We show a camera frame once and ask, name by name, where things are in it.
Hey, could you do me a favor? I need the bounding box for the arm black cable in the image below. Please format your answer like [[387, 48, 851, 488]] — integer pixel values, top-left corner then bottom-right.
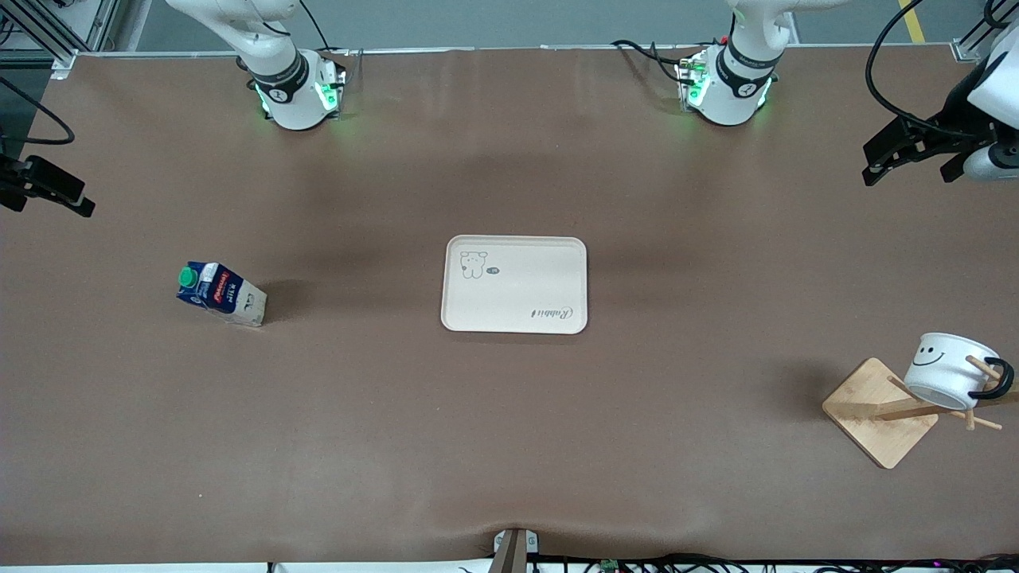
[[866, 0, 956, 132], [0, 76, 76, 146]]

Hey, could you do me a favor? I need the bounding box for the left arm base cable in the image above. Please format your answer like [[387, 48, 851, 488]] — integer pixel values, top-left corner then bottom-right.
[[611, 38, 689, 84]]

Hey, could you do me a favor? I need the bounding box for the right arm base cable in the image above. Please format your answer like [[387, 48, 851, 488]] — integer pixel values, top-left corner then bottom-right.
[[299, 0, 334, 55]]

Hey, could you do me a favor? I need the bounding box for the aluminium frame post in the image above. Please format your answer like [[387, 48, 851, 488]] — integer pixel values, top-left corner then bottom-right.
[[951, 0, 1019, 63], [0, 0, 120, 68]]

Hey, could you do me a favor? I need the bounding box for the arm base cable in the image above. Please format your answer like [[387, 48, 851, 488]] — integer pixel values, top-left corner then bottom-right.
[[299, 0, 334, 55], [611, 38, 689, 84]]

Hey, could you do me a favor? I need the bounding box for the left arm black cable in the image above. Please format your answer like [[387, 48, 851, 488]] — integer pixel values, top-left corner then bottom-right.
[[866, 0, 956, 132]]

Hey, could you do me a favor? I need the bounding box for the cream rectangular tray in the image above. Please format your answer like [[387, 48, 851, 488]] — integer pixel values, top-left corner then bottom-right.
[[440, 235, 589, 335]]

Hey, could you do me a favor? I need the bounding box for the white smiley face cup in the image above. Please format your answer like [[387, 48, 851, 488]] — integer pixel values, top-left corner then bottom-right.
[[904, 332, 1016, 412]]

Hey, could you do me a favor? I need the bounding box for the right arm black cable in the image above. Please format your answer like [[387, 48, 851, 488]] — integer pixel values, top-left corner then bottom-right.
[[0, 76, 76, 146]]

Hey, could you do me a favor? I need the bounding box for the wooden mug rack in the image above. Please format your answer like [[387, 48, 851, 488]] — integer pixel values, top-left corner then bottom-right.
[[822, 356, 1019, 470]]

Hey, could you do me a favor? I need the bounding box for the blue white milk carton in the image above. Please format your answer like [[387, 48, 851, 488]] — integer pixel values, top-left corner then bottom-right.
[[176, 261, 268, 329]]

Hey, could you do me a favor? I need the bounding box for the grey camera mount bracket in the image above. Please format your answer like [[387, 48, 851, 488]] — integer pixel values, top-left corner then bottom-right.
[[494, 528, 540, 573]]

